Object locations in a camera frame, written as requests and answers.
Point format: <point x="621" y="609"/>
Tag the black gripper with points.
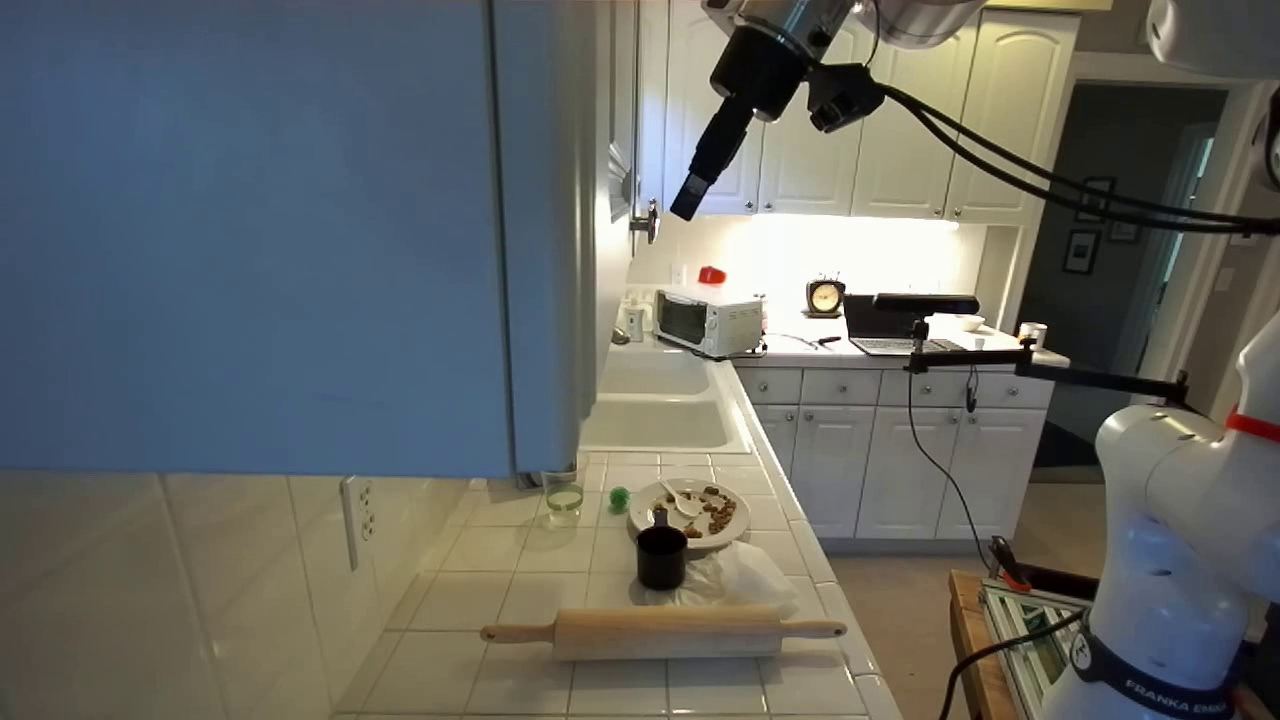
<point x="755" y="79"/>

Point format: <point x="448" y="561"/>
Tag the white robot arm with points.
<point x="1193" y="522"/>

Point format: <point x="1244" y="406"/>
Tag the blue near cabinet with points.
<point x="315" y="236"/>

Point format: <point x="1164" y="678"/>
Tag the red object on oven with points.
<point x="714" y="279"/>

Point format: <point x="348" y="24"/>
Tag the small table clock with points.
<point x="820" y="299"/>

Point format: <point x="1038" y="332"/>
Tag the white toaster oven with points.
<point x="709" y="323"/>

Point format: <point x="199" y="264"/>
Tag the white double sink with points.
<point x="663" y="402"/>

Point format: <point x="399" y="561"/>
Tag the white lower cabinets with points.
<point x="903" y="456"/>

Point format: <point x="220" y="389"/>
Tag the plate with food scraps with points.
<point x="702" y="508"/>

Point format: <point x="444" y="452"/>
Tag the small green cap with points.
<point x="617" y="503"/>

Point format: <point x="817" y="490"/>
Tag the clear glass with green rim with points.
<point x="563" y="498"/>

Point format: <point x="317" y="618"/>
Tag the black measuring cup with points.
<point x="663" y="559"/>

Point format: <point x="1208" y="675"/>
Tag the crumpled white paper towel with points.
<point x="743" y="575"/>

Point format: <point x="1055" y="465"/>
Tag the wooden rolling pin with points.
<point x="664" y="635"/>

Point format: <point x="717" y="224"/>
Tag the white wall outlet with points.
<point x="358" y="508"/>

